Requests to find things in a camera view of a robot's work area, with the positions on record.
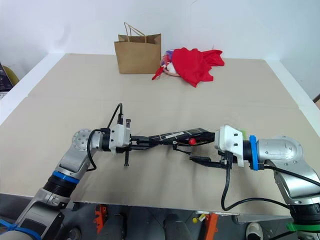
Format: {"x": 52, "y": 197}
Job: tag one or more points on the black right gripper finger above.
{"x": 211, "y": 139}
{"x": 205, "y": 162}

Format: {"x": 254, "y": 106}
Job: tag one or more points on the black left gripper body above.
{"x": 127, "y": 158}

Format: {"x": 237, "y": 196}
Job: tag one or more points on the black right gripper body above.
{"x": 226, "y": 158}

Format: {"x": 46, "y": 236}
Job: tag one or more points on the black grid pouch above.
{"x": 170, "y": 136}

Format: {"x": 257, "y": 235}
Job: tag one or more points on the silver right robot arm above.
{"x": 280, "y": 150}

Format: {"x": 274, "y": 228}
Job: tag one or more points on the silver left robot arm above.
{"x": 72, "y": 160}

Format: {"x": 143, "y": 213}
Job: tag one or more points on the beige table cover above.
{"x": 160, "y": 100}

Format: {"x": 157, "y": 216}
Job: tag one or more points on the small yellow item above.
{"x": 194, "y": 220}

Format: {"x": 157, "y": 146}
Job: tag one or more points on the orange clamp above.
{"x": 211, "y": 225}
{"x": 100, "y": 217}

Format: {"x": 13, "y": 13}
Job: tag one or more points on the red and white packet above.
{"x": 157, "y": 74}

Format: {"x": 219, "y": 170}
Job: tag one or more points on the white shoe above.
{"x": 253, "y": 230}

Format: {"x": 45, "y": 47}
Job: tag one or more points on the red cloth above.
{"x": 192, "y": 65}

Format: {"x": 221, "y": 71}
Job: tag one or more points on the brown paper bag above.
{"x": 137, "y": 57}

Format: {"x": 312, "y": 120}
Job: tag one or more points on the purple item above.
{"x": 168, "y": 53}

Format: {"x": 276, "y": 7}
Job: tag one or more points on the brown cardboard box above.
{"x": 317, "y": 101}

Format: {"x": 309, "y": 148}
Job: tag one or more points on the olive yellow chair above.
{"x": 13, "y": 75}

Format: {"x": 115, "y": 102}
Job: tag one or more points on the dark box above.
{"x": 3, "y": 80}

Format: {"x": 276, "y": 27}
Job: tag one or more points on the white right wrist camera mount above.
{"x": 230, "y": 140}

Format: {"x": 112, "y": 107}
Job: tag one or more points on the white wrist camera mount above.
{"x": 120, "y": 137}
{"x": 230, "y": 140}

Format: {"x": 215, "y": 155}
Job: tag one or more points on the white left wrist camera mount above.
{"x": 120, "y": 137}

